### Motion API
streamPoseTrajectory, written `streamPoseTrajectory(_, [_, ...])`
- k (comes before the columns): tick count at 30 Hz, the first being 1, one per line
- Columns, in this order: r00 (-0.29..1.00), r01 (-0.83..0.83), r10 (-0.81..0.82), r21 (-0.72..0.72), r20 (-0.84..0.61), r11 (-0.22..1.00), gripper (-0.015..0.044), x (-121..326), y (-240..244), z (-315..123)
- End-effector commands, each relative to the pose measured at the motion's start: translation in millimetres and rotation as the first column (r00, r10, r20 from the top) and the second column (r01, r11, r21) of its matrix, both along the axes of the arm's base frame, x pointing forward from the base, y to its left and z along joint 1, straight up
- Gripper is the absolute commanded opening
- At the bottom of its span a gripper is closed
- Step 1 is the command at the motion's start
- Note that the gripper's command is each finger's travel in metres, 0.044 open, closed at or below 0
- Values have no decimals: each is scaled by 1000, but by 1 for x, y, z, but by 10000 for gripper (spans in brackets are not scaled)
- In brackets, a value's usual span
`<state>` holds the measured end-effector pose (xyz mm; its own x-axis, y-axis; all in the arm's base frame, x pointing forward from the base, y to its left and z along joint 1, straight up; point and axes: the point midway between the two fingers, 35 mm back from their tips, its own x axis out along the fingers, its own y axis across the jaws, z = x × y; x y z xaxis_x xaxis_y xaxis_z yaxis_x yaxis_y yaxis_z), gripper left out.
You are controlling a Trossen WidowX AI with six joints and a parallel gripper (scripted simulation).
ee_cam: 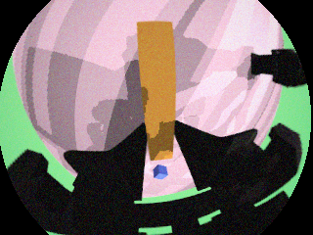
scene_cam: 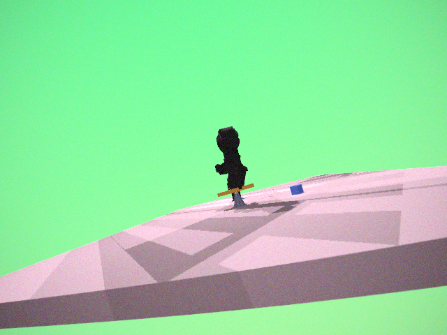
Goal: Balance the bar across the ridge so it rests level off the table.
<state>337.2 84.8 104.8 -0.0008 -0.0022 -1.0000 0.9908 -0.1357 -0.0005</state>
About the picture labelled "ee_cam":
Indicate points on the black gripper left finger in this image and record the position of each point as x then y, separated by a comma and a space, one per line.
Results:
126, 161

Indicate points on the orange bar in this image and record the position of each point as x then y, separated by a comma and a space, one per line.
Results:
158, 78

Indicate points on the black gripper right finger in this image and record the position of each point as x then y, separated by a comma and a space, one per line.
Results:
204, 153

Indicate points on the blue block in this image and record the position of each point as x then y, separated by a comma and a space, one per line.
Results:
160, 171

